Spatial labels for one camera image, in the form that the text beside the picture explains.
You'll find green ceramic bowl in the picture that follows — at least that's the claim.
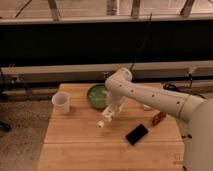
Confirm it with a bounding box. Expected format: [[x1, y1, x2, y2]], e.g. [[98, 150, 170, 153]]
[[87, 84, 108, 109]]

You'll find black floor cable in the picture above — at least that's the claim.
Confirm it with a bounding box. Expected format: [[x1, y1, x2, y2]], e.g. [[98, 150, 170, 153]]
[[162, 73, 208, 100]]

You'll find black smartphone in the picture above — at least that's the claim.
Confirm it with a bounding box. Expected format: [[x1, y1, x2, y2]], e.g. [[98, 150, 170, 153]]
[[125, 124, 148, 145]]

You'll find small red packet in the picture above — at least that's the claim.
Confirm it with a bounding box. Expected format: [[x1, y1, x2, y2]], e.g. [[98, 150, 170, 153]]
[[152, 112, 166, 126]]

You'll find black hanging cable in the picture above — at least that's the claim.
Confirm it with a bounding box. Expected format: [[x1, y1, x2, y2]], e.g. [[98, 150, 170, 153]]
[[129, 12, 153, 73]]

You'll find white plastic bottle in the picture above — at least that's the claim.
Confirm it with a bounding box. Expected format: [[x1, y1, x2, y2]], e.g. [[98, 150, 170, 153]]
[[97, 106, 115, 128]]

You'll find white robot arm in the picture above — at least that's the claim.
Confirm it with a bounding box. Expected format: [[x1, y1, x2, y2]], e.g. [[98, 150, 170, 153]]
[[102, 68, 213, 171]]

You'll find translucent plastic cup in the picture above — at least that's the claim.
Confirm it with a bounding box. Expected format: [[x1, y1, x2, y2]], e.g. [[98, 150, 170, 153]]
[[52, 92, 70, 114]]

